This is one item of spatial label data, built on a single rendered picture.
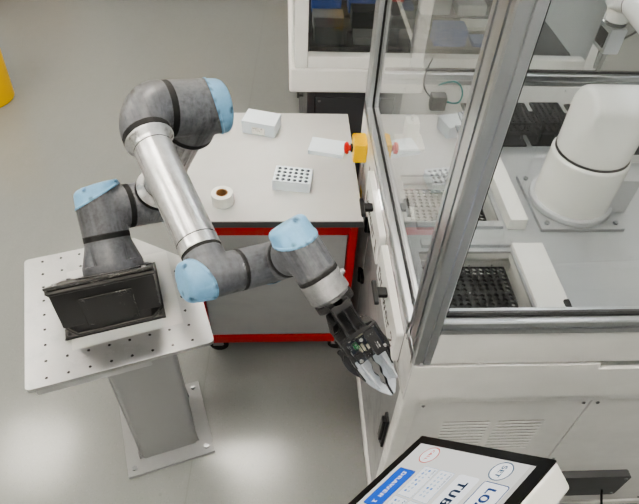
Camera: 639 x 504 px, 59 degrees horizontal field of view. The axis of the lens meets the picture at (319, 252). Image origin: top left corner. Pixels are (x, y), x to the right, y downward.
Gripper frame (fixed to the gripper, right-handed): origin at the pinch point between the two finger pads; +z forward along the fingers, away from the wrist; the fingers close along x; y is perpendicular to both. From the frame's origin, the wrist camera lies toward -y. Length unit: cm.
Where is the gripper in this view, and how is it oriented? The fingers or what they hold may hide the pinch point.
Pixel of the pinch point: (387, 386)
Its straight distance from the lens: 105.7
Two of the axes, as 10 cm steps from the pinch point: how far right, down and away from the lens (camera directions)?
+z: 5.3, 8.4, 1.5
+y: 1.8, 0.6, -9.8
